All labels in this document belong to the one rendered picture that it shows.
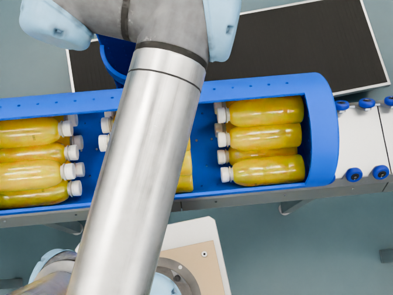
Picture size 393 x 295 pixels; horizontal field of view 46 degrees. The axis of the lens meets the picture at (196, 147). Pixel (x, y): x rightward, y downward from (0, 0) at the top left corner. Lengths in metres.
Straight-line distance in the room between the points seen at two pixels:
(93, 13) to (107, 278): 0.25
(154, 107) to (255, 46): 1.93
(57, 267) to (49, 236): 1.49
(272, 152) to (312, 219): 1.10
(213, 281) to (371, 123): 0.69
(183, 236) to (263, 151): 0.33
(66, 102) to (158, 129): 0.70
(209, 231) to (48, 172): 0.40
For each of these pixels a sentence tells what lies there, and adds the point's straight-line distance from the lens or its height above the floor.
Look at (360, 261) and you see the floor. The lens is 2.35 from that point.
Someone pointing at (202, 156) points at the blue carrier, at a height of 0.96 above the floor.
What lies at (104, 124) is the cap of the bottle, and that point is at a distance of 1.15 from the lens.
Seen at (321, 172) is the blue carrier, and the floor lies 1.16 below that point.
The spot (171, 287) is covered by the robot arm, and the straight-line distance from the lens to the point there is 0.83.
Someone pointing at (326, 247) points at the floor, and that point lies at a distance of 2.30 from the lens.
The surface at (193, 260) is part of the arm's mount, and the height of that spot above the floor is 1.16.
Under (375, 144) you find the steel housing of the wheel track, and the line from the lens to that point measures 1.44.
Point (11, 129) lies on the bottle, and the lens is 1.18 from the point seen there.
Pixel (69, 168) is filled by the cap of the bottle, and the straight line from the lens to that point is 1.15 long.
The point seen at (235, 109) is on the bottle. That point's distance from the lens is 1.13.
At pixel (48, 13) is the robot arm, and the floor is 1.81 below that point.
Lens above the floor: 2.21
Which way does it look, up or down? 75 degrees down
